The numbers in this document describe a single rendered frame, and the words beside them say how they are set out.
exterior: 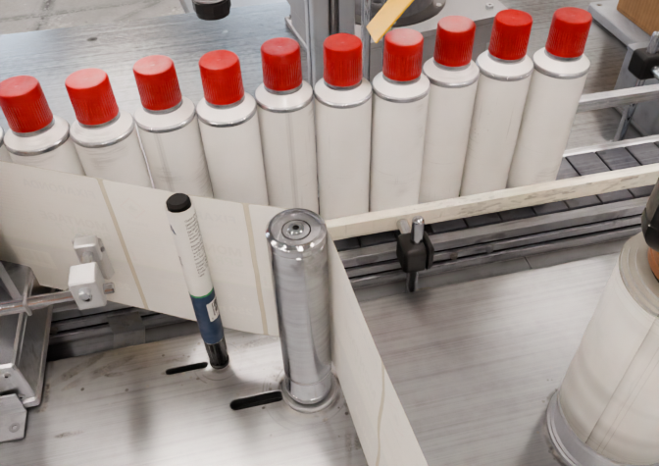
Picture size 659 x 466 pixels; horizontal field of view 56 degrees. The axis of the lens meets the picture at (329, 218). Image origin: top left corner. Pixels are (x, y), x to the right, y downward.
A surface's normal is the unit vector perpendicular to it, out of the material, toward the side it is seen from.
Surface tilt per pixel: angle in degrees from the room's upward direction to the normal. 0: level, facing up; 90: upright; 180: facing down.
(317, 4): 90
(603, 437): 92
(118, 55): 0
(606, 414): 89
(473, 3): 3
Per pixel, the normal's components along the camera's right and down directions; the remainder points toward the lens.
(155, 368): -0.02, -0.72
